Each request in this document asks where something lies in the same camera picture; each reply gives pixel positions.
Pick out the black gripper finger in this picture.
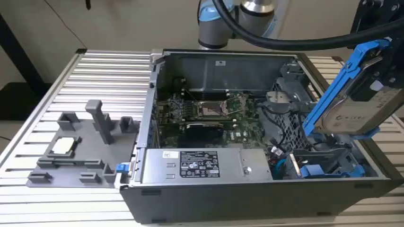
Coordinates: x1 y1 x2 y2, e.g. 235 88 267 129
349 37 404 102

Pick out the hard disk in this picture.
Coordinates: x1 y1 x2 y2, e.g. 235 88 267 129
301 39 404 143

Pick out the black disk wire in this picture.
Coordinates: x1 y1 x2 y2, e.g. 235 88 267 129
308 141 335 152

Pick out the grey metal disk bay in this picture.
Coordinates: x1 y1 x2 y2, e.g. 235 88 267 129
257 63 359 157

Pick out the blue disk carrier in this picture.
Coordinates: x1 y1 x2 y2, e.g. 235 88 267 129
299 165 364 178

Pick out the grey metal bay latch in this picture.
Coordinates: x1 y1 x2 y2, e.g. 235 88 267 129
265 91 297 105

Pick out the green motherboard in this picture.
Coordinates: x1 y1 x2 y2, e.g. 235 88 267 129
156 92 269 150

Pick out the CPU socket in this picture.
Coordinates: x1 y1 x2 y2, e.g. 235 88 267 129
195 100 232 118

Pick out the black graphics card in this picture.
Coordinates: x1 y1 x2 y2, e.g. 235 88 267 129
184 122 233 143

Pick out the silver power supply unit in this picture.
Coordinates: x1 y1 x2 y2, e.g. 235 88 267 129
140 148 273 184

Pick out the black open PC case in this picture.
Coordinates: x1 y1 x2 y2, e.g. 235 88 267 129
119 48 404 224

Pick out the grey parts rack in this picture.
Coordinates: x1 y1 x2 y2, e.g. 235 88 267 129
27 99 143 189

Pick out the silver CPU chip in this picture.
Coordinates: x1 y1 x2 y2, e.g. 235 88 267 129
51 137 79 155

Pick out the black stand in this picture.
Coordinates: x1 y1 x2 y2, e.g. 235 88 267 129
0 13 53 121

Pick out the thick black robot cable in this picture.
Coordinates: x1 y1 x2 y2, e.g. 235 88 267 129
211 0 404 51

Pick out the black wire with white connector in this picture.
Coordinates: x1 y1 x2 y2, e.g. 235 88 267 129
267 146 285 157

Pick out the blue data wire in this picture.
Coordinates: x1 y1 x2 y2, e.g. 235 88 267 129
272 157 287 179

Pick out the thin black wall cable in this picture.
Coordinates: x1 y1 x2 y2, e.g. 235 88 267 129
44 0 87 50

